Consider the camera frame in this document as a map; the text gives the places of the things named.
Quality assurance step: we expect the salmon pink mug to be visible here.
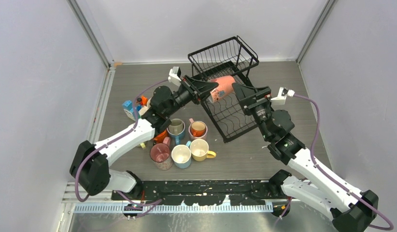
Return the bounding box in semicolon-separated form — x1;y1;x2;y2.
209;75;236;103

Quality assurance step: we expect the light blue faceted mug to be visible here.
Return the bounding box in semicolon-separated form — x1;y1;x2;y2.
171;141;192;169

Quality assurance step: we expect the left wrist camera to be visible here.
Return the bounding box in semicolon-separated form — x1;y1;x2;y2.
168;66;182;87

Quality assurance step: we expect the black wire dish rack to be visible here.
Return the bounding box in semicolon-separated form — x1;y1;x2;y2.
187;35;259;143

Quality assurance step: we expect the pink patterned mug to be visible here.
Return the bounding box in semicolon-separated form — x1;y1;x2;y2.
150;137;173;170

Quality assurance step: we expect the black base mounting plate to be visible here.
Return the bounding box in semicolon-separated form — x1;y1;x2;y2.
125;180;289;206

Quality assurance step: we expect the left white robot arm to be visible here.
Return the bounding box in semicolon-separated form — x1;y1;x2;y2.
70;76;218;202

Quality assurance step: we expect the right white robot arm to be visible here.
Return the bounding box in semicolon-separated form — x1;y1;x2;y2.
232;83;379;232

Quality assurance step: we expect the yellow mug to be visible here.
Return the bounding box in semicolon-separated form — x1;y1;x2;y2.
189;139;216;161

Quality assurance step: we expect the light pink faceted mug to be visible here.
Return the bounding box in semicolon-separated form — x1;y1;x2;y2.
188;118;208;140

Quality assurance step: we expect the cream floral mug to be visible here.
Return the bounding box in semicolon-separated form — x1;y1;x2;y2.
146;98;152;109

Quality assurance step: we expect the small blue toy block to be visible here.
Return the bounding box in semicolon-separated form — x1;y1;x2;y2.
122;100;135;121

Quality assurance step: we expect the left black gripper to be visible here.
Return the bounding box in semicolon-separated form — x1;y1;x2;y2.
165;76;218;117

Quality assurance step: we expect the beige grey cup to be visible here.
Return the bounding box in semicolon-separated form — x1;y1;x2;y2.
168;118;184;135

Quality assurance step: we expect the large orange mug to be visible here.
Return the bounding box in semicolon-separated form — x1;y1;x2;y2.
154;130;168;143

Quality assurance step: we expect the small orange cup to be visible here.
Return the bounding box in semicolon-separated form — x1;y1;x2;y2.
190;121;206;137

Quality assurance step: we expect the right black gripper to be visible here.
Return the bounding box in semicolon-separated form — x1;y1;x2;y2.
232;83;272;141

